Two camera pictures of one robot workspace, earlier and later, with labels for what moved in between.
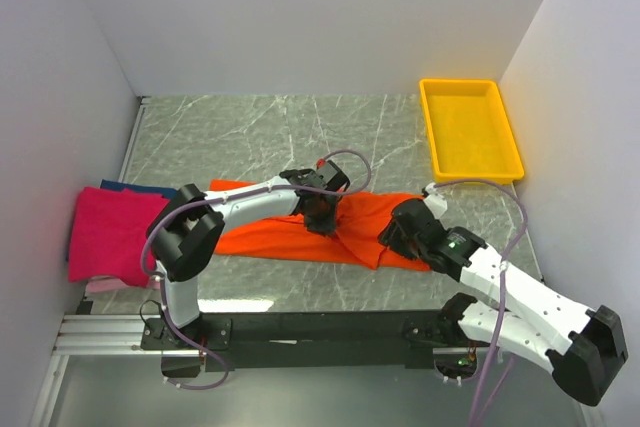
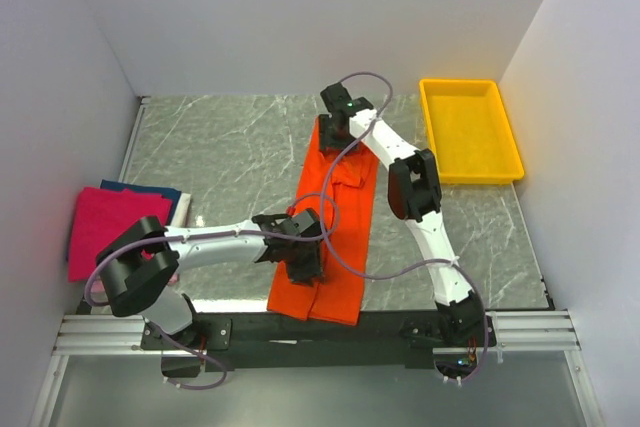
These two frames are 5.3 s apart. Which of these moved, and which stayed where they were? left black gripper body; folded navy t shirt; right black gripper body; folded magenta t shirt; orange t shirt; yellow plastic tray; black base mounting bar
Moved: left black gripper body; orange t shirt; right black gripper body
Stayed: folded magenta t shirt; yellow plastic tray; folded navy t shirt; black base mounting bar
